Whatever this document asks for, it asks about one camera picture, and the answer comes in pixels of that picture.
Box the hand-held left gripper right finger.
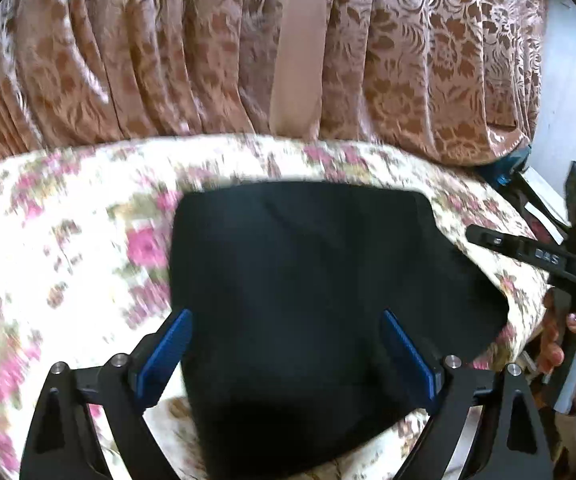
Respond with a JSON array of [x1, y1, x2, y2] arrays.
[[380, 309, 556, 480]]

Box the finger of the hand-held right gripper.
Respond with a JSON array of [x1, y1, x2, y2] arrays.
[[466, 224, 576, 282]]

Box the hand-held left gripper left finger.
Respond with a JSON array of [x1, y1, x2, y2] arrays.
[[18, 308, 194, 480]]

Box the black pants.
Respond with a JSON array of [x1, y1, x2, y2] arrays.
[[168, 180, 512, 479]]

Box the white flat box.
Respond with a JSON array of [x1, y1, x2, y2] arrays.
[[520, 167, 569, 247]]

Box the teal blue object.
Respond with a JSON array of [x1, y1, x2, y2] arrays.
[[485, 144, 534, 190]]

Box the floral bed blanket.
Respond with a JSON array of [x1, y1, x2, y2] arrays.
[[0, 132, 554, 480]]

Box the brown floral patterned curtain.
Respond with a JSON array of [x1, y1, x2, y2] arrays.
[[0, 0, 296, 173], [315, 0, 544, 168]]

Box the plain tan curtain strip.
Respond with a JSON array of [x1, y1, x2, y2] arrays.
[[269, 0, 339, 137]]

